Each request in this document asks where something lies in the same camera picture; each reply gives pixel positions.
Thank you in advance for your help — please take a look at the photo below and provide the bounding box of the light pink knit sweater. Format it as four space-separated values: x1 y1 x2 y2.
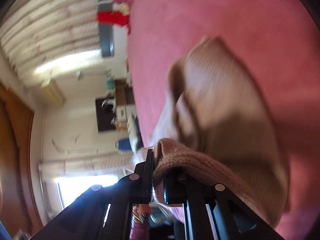
149 38 289 227

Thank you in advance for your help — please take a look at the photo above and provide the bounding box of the brown wooden door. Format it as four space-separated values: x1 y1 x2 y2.
1 85 43 237

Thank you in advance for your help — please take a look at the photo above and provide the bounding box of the brown wooden desk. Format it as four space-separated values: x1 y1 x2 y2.
114 79 135 107

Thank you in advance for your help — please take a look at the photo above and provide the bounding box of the white patterned curtain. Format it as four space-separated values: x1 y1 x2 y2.
1 0 101 86

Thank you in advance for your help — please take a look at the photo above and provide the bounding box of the red cloth on headboard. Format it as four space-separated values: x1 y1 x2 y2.
97 11 131 34

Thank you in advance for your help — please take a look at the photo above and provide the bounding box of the pink bed cover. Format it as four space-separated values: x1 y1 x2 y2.
127 0 319 239

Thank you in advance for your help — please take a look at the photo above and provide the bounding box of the dark grey headboard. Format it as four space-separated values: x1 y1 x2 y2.
97 0 114 57

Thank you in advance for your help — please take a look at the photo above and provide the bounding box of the black wall television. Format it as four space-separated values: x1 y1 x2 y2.
95 97 116 132

